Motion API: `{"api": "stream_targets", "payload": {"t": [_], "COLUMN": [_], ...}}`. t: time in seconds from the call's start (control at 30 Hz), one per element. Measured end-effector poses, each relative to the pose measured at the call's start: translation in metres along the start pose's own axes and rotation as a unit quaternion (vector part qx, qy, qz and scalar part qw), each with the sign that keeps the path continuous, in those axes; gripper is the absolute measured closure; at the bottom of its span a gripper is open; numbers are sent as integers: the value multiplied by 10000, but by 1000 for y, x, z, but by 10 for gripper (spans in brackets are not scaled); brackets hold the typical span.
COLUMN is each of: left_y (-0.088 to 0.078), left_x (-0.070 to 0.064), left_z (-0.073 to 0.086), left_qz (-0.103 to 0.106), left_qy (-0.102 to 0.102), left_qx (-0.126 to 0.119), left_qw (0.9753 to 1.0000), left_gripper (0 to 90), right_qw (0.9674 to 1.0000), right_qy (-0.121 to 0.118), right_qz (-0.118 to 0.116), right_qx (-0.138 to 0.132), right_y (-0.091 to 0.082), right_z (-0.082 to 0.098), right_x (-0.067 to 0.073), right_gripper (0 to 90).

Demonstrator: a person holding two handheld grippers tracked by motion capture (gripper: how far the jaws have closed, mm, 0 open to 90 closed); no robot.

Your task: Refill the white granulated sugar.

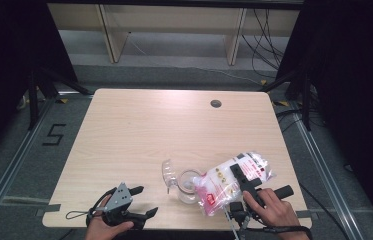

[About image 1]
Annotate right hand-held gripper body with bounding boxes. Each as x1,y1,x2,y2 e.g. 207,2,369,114
223,184,296,240

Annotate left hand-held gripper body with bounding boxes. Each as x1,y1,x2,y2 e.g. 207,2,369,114
100,182,146,231

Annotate clear bag with red label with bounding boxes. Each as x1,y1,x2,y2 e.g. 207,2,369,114
192,151,277,217

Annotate clear plastic cup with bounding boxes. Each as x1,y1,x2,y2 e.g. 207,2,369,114
161,158,205,196

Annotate clear glass jar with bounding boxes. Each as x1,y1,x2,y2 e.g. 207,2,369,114
176,168,206,205

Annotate person's right hand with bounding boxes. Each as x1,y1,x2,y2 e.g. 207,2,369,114
242,188,300,230

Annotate person's left hand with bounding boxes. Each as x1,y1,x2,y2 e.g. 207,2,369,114
85,195,135,240

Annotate black metal stand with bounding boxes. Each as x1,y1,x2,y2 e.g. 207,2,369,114
27,66,93,132
259,68,312,132

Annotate light wooden shelf unit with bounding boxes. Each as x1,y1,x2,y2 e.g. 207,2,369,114
47,2,305,67

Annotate black curtain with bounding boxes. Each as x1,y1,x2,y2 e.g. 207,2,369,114
0,0,79,173
275,0,373,240

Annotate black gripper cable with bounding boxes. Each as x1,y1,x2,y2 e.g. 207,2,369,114
245,224,314,240
86,187,118,228

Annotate thin black lanyard loop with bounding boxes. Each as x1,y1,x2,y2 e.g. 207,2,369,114
65,209,92,221

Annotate black floor cables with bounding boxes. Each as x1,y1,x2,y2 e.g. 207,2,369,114
275,108,328,134

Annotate aluminium floor rail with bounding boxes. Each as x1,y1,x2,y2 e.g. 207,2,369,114
0,98,58,236
0,194,52,209
288,108,367,240

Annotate thin black floor cable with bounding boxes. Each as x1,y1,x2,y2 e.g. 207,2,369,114
297,183,352,240

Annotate bundle of black cables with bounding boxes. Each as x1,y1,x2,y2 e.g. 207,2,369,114
241,8,288,80

